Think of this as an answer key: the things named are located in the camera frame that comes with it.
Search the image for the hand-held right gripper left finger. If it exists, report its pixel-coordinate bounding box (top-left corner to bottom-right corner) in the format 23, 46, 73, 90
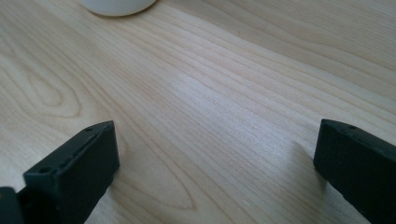
18, 120, 120, 224

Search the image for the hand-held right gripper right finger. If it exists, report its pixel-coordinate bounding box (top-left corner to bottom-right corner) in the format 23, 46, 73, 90
312, 119, 396, 224

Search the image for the white cup with red lid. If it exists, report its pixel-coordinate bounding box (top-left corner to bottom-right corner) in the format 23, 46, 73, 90
78, 0, 157, 18

